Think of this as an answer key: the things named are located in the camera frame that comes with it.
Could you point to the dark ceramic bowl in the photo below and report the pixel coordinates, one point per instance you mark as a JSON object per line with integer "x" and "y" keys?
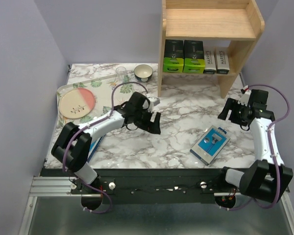
{"x": 143, "y": 72}

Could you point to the black green Gillette box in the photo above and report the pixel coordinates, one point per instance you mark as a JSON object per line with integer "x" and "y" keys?
{"x": 173, "y": 56}
{"x": 193, "y": 57}

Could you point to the clear plastic cup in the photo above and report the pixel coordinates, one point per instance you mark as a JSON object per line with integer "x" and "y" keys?
{"x": 121, "y": 73}

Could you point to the wooden two-tier shelf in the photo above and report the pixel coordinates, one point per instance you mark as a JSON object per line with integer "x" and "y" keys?
{"x": 237, "y": 21}

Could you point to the leaf-patterned tray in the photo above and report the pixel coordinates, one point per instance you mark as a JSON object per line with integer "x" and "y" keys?
{"x": 102, "y": 89}

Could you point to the pink and cream plate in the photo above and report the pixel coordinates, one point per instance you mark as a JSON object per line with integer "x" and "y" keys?
{"x": 76, "y": 103}

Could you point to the blue razor package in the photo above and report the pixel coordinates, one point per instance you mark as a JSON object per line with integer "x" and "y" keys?
{"x": 210, "y": 144}
{"x": 93, "y": 148}

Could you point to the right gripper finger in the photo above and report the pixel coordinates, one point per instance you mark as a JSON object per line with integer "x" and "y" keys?
{"x": 233, "y": 108}
{"x": 228, "y": 106}

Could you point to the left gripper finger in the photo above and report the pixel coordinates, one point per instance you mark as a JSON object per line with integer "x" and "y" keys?
{"x": 155, "y": 118}
{"x": 154, "y": 128}

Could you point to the aluminium rail frame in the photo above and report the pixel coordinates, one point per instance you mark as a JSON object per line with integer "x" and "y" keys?
{"x": 52, "y": 210}

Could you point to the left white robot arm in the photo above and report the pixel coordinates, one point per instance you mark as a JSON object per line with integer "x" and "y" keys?
{"x": 74, "y": 142}

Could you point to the white Harry's box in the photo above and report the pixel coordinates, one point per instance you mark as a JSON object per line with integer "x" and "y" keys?
{"x": 222, "y": 61}
{"x": 210, "y": 64}

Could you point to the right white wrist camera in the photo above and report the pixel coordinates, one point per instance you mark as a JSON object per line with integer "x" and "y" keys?
{"x": 244, "y": 99}

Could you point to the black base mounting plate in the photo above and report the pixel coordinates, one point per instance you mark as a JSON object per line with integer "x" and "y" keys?
{"x": 153, "y": 186}

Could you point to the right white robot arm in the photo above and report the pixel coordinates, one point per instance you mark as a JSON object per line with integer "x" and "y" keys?
{"x": 268, "y": 177}

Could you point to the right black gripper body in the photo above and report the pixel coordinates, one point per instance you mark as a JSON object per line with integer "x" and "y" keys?
{"x": 240, "y": 113}

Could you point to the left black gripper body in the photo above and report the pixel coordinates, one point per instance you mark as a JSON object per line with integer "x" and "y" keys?
{"x": 142, "y": 118}

